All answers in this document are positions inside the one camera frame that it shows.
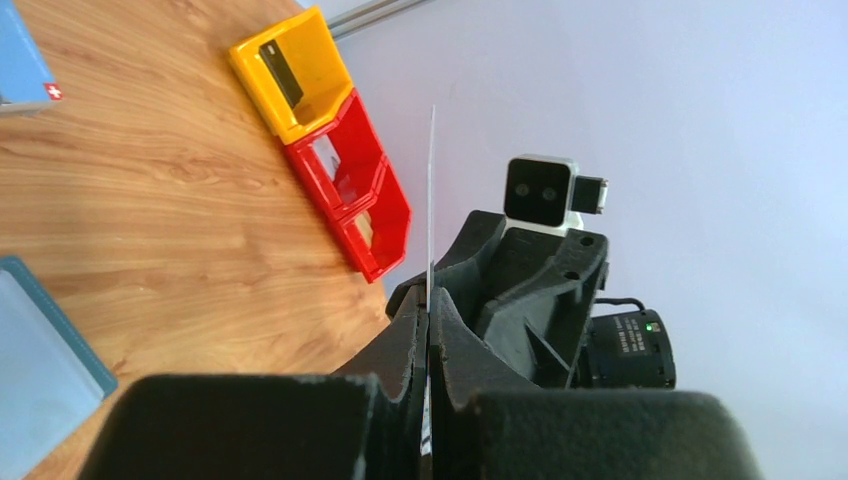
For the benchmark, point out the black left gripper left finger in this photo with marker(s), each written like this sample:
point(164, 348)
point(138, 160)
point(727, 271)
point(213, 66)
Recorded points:
point(361, 422)

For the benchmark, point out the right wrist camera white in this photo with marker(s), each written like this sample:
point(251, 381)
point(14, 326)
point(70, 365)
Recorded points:
point(547, 194)

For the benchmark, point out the white credit card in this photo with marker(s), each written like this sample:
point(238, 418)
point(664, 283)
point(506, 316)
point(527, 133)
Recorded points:
point(426, 426)

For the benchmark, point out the aluminium rail frame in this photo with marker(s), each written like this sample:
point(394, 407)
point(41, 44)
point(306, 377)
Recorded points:
point(367, 15)

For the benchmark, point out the red plastic bin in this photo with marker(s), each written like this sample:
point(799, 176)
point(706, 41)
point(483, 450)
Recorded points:
point(342, 164)
point(375, 240)

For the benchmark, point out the black card in yellow bin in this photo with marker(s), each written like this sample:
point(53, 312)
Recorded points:
point(282, 73)

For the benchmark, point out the blue leather card holder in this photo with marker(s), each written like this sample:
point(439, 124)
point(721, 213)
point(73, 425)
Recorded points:
point(52, 381)

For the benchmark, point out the middle red plastic bin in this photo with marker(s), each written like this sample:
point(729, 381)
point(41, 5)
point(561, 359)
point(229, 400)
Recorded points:
point(342, 164)

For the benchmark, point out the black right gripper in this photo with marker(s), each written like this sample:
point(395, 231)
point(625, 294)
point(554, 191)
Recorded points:
point(505, 308)

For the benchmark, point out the yellow plastic bin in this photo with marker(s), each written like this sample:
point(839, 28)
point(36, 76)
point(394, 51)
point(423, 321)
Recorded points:
point(310, 50)

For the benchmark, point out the near red plastic bin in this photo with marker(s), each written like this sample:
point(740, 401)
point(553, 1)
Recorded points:
point(375, 240)

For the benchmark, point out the blue rectangular box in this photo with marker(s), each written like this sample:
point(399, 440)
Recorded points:
point(27, 83)

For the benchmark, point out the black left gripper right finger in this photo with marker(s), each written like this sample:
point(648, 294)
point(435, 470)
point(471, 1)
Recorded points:
point(488, 422)

